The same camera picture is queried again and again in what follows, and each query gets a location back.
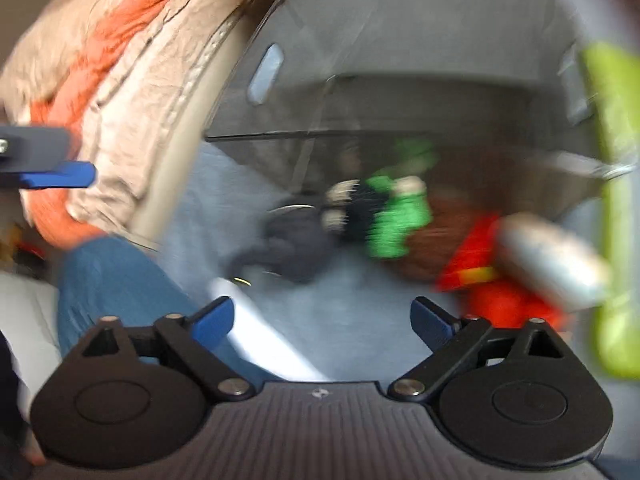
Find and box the lime green plastic container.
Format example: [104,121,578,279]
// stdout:
[582,42,639,379]

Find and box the brown round object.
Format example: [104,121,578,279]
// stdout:
[396,196,485,282]

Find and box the blue jeans leg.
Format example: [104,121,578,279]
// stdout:
[55,235,281,386]

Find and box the beige orange jacket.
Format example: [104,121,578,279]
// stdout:
[1,0,246,249]

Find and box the silver cylindrical bottle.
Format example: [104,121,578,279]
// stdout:
[496,212,611,312]

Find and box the red packet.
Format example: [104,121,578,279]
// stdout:
[436,214,567,330]

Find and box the dark grey cloth item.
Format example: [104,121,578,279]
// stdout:
[226,193,346,284]

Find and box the green black toy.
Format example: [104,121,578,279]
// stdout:
[322,139,436,260]

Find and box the grey fabric storage box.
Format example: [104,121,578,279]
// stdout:
[205,0,622,219]

